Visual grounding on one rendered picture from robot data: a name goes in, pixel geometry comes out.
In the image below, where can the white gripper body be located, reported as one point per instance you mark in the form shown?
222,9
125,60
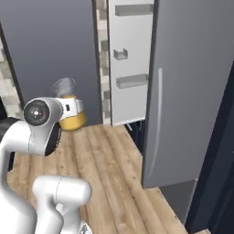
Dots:
78,108

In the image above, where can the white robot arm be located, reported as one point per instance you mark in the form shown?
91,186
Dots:
18,140

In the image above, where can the glass pitcher with yellow juice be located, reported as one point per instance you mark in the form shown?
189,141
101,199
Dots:
73,121

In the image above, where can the long grey door bin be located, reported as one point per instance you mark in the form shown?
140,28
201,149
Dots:
134,9
131,81

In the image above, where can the small grey door bin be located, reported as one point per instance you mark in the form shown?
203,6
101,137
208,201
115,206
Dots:
120,55

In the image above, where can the dark grey tall cupboard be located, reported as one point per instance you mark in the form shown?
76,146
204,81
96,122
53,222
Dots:
51,45

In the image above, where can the white inner fridge door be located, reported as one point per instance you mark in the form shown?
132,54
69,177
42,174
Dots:
131,36

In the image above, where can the grey fridge door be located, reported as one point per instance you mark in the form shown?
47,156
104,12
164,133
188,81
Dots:
195,91

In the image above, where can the dark navy side panel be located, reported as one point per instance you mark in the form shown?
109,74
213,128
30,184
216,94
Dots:
219,158

